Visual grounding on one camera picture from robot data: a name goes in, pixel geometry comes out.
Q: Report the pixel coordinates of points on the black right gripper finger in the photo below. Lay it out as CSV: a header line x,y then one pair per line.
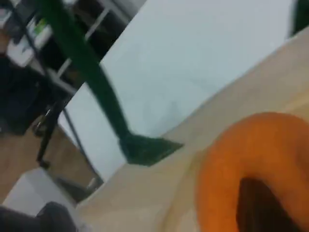
x,y
260,207
48,220

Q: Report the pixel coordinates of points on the orange toy fruit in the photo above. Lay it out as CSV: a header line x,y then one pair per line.
x,y
224,164

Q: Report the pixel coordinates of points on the white box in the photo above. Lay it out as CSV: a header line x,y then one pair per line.
x,y
33,191

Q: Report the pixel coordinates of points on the black metal table leg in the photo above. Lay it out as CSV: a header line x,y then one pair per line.
x,y
79,145

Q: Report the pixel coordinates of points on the black tripod stand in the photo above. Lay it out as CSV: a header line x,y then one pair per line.
x,y
48,135

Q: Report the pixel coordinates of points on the white shelving rack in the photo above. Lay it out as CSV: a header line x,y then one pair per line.
x,y
101,21

